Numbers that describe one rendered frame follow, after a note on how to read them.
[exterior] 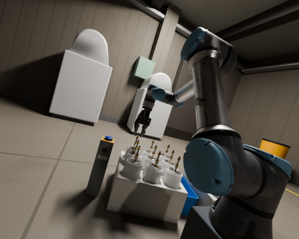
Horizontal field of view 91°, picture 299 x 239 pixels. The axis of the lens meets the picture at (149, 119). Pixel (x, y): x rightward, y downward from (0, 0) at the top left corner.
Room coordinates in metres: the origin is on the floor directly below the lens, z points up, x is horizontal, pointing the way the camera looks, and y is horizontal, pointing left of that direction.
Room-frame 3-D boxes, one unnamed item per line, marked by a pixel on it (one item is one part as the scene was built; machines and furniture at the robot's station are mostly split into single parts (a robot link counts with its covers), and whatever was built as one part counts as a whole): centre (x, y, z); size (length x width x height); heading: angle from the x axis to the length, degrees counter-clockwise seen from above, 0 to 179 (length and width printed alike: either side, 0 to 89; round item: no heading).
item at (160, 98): (0.91, -0.01, 0.64); 0.11 x 0.11 x 0.08; 20
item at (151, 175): (0.79, -0.11, 0.16); 0.10 x 0.10 x 0.18
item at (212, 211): (0.39, -0.32, 0.35); 0.15 x 0.15 x 0.10
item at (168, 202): (0.91, -0.09, 0.09); 0.39 x 0.39 x 0.18; 9
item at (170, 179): (0.81, -0.23, 0.16); 0.10 x 0.10 x 0.18
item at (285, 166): (0.39, -0.31, 0.47); 0.13 x 0.12 x 0.14; 110
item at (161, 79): (2.91, 0.04, 0.61); 0.66 x 0.56 x 1.23; 114
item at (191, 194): (0.98, -0.35, 0.06); 0.30 x 0.11 x 0.12; 9
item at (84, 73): (2.43, 1.18, 0.70); 0.69 x 0.59 x 1.39; 113
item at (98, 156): (0.79, 0.18, 0.16); 0.07 x 0.07 x 0.31; 9
